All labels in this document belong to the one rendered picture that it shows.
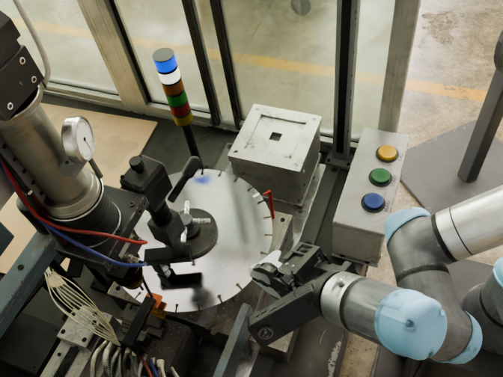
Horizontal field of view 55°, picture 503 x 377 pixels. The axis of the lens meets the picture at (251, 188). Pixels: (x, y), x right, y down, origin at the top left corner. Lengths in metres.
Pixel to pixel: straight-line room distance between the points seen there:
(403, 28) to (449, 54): 1.85
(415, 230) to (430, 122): 1.77
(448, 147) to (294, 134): 1.29
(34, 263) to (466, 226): 0.71
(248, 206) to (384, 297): 0.46
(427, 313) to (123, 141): 1.08
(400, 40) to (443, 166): 1.31
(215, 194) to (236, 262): 0.17
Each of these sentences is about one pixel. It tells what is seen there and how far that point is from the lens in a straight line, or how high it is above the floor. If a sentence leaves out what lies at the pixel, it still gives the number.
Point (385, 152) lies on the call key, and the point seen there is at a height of 0.91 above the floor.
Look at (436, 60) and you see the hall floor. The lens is 2.83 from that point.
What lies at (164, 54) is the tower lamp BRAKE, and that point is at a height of 1.16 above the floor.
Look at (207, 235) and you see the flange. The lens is 0.97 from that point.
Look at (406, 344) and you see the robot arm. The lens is 0.60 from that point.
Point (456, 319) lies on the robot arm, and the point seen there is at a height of 1.14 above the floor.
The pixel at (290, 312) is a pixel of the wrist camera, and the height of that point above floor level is 1.10.
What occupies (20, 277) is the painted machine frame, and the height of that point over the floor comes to 1.05.
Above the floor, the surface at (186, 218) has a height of 1.00.
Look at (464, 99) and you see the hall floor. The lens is 2.64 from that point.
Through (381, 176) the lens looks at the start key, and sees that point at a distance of 1.10.
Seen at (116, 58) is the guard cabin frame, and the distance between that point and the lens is 1.43.
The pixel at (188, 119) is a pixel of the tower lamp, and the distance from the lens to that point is 1.14.
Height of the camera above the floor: 1.77
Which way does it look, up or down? 53 degrees down
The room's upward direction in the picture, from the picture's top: 11 degrees counter-clockwise
